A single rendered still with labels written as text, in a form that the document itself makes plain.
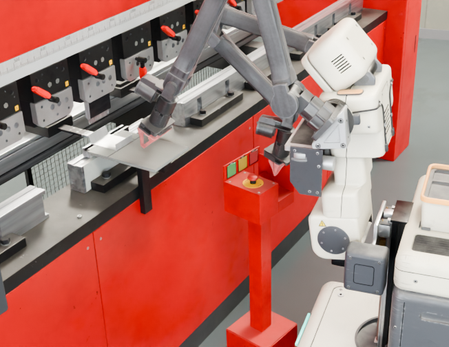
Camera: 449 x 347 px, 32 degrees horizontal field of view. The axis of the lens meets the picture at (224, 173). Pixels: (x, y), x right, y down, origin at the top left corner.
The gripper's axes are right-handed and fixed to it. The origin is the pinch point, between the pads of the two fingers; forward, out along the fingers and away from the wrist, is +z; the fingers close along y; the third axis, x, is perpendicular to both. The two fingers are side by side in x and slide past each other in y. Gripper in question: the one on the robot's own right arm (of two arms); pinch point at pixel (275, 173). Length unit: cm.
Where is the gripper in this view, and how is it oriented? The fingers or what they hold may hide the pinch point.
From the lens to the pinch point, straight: 273.0
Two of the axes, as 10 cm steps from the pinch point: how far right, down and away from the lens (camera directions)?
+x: -6.4, 3.9, -6.6
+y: -7.5, -4.9, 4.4
